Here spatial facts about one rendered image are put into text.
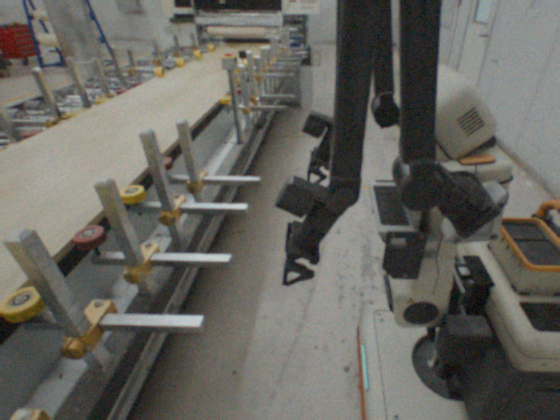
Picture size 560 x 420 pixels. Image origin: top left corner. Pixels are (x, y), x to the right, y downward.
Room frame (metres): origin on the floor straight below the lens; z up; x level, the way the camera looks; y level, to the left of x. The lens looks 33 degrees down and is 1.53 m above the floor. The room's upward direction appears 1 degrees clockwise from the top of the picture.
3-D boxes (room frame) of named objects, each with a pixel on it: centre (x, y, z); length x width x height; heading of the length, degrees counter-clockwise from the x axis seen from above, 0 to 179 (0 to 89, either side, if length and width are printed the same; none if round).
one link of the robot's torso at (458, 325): (0.68, -0.34, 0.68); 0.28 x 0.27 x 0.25; 0
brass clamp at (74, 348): (0.49, 0.57, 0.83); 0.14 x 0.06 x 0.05; 179
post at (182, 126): (1.22, 0.57, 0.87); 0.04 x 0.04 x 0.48; 89
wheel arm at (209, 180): (1.26, 0.51, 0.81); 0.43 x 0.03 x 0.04; 89
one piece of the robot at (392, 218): (0.75, -0.21, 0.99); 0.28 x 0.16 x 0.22; 0
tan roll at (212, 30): (5.08, 1.07, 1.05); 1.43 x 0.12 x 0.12; 89
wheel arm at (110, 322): (0.51, 0.52, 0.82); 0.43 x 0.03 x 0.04; 89
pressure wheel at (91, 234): (0.76, 0.71, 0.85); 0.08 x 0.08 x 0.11
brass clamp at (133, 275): (0.74, 0.57, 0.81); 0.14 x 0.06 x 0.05; 179
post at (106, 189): (0.72, 0.57, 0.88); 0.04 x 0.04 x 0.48; 89
